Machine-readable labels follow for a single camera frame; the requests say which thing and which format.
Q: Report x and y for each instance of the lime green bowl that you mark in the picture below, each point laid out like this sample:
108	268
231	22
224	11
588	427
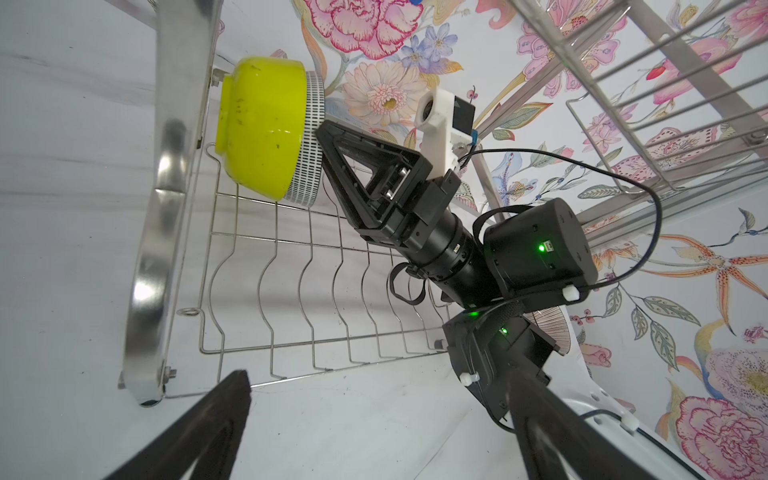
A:
261	123

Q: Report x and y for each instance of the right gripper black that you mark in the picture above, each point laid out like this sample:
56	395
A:
386	196

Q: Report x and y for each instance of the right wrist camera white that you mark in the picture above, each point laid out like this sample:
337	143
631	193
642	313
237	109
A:
446	124

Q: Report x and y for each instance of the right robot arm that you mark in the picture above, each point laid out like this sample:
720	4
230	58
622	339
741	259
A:
511	262

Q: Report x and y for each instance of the dark blue patterned bowl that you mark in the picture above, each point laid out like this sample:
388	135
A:
307	176

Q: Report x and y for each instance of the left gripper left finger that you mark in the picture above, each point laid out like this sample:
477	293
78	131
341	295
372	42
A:
201	444

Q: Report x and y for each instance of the steel wire dish rack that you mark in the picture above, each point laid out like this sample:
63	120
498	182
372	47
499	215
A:
603	104

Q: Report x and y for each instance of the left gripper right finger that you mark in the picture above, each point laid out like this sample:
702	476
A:
553	438

